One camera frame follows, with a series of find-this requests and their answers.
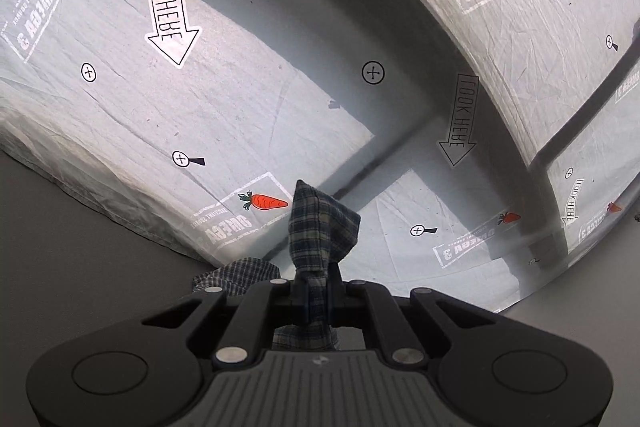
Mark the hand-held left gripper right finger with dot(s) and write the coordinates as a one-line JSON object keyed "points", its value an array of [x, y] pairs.
{"points": [[345, 304]]}

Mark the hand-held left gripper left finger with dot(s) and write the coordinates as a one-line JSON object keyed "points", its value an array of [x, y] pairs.
{"points": [[285, 304]]}

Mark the blue plaid shirt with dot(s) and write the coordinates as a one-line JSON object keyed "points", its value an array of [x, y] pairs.
{"points": [[320, 227]]}

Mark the white printed floor sheet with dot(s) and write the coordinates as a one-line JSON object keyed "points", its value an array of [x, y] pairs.
{"points": [[400, 7]]}

